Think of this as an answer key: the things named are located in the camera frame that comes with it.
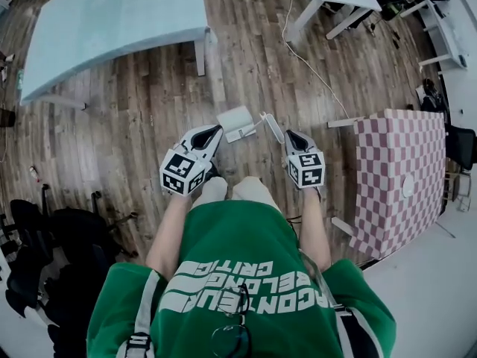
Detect white dustpan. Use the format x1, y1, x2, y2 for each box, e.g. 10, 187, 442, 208
215, 104, 287, 145

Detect black-framed glasses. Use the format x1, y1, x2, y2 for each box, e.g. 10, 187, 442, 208
210, 284, 251, 358

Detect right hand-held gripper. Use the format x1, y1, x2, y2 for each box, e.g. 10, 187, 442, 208
284, 129, 326, 190

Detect wooden floor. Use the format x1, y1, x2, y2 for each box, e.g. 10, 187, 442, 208
0, 0, 454, 275

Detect light blue topped table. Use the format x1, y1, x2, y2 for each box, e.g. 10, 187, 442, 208
19, 0, 214, 110

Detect grey backpack strap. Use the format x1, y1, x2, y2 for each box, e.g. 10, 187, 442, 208
297, 250, 355, 320
125, 269, 162, 358

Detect black bag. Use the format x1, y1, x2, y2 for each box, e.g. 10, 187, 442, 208
414, 78, 449, 113

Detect white round plate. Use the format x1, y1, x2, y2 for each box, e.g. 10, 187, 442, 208
402, 175, 417, 198

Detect green printed shirt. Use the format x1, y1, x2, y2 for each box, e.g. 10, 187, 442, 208
86, 198, 397, 358

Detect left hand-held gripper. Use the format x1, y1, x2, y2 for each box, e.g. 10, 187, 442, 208
159, 124, 225, 198

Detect beige trousers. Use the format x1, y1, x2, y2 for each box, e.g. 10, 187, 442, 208
191, 175, 281, 211

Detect person's left forearm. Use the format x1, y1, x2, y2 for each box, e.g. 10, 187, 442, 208
145, 189, 195, 275

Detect person's right forearm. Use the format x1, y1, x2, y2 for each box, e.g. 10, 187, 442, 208
297, 186, 333, 272

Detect black office chair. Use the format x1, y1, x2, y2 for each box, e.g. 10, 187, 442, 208
0, 183, 145, 352

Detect dark box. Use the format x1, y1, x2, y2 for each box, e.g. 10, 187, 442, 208
0, 107, 17, 128

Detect pink checkered cloth table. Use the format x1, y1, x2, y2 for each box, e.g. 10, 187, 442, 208
326, 108, 449, 260

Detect white cable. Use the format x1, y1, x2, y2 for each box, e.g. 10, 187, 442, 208
282, 0, 352, 121

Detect black mesh chair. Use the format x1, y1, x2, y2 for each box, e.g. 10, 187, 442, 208
444, 122, 477, 172

